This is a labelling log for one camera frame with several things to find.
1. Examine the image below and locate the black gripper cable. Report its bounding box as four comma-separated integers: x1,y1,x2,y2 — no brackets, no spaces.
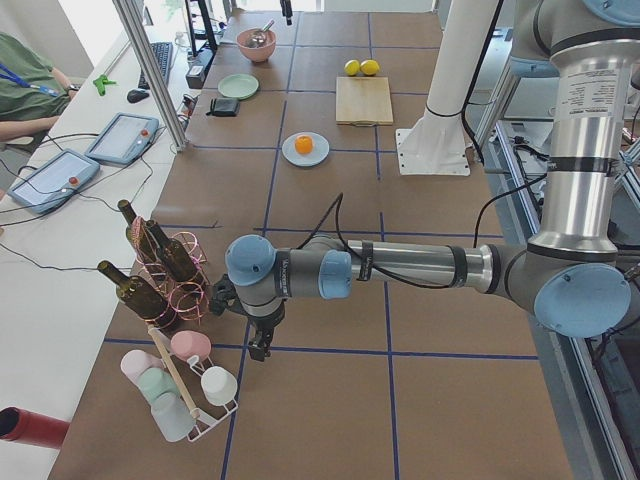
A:
298,192,451,290

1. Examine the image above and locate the blue teach pendant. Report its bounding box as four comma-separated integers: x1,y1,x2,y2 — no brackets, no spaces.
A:
8,149,100,214
85,112,159,166

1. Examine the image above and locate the black computer mouse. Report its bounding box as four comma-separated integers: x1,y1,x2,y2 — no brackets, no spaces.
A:
126,88,150,104

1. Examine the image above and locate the yellow lemon lower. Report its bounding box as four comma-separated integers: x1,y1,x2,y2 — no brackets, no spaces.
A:
343,59,360,77

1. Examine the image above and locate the light blue plate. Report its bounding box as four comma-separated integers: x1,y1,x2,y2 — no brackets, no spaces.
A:
281,132,330,168

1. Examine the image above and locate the blue teach pendant near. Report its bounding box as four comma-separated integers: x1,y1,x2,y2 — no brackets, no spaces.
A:
8,149,100,214

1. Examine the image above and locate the person in green shirt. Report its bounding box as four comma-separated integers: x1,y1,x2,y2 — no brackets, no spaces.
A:
1,33,80,153

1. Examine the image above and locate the yellow lemon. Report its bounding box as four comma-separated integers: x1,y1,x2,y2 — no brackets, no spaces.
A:
359,59,380,76
343,59,360,77

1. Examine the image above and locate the white wire cup rack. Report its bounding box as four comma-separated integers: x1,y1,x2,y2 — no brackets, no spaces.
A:
148,327,238,443

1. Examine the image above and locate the green cup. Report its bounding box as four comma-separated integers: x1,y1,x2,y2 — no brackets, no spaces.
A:
135,367,180,404

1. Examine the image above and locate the copper wire bottle rack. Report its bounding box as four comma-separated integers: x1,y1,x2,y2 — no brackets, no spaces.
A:
126,216,209,324

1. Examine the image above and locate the pale blue cup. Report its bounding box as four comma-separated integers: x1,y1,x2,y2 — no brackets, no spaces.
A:
150,392,195,442

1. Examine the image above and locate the grey folded cloth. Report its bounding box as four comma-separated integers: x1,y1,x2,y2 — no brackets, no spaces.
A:
206,97,240,117

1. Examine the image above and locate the black keyboard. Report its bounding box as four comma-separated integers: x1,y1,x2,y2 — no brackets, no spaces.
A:
137,41,175,91

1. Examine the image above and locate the metal ice scoop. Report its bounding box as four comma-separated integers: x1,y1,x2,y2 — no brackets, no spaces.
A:
245,19,275,48

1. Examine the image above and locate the pale pink cup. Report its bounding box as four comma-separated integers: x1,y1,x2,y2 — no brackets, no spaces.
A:
120,349,164,384

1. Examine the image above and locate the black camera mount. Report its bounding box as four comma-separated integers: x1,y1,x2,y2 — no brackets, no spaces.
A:
209,274,244,316

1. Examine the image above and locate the wooden rod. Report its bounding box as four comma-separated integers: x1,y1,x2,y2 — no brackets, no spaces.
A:
147,327,200,419

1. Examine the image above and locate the aluminium frame post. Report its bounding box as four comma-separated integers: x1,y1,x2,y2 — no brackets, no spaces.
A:
112,0,187,152

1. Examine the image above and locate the yellow lemon upper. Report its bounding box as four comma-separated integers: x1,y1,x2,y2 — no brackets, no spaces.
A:
359,59,380,76

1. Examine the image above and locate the orange mandarin fruit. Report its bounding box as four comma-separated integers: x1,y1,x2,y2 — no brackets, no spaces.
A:
294,134,314,155

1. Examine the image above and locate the light green plate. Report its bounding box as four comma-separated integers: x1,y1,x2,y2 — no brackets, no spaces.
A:
217,74,260,100

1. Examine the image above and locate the pink bowl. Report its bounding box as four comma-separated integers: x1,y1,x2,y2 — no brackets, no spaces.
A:
236,28,276,63

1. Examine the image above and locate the red cylinder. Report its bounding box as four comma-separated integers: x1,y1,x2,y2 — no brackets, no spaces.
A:
1,407,70,449

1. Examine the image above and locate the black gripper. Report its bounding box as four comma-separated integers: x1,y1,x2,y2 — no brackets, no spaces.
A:
242,298,285,361

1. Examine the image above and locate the bamboo cutting board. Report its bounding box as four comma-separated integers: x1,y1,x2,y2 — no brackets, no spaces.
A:
336,77,394,126

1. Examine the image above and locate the dark wine bottle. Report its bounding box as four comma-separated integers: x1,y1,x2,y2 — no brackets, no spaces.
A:
97,260,177,329
145,219,203,284
117,199,159,266

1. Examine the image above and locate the mint white cup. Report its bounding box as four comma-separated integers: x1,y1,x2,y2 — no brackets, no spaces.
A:
201,366,238,406

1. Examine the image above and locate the blue teach pendant far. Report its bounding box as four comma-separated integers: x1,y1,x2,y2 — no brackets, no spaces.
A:
85,112,159,166

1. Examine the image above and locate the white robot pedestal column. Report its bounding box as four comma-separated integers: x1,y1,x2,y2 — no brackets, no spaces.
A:
396,0,502,176

